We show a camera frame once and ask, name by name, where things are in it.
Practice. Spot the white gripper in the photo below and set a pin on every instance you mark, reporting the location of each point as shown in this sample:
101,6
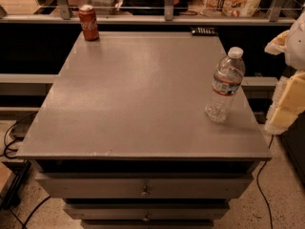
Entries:
296,47

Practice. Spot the clear plastic water bottle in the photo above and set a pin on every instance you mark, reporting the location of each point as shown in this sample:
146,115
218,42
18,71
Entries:
227,78

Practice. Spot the red coke can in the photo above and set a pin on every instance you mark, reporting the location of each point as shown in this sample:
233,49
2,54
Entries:
88,22

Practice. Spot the black comb-like object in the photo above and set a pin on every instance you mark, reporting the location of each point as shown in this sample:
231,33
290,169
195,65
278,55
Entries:
204,31

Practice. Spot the grey drawer cabinet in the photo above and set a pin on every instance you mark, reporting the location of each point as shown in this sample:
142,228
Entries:
132,104

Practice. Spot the grey drawer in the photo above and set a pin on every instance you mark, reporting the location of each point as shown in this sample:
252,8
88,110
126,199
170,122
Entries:
70,186
146,212

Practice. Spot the top grey drawer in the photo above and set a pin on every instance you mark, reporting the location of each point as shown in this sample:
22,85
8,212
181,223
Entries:
70,186

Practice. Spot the metal railing shelf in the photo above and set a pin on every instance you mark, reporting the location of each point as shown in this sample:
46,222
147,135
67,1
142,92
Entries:
196,12

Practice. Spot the black bag behind rail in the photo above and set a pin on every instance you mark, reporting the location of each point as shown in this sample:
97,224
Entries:
149,0

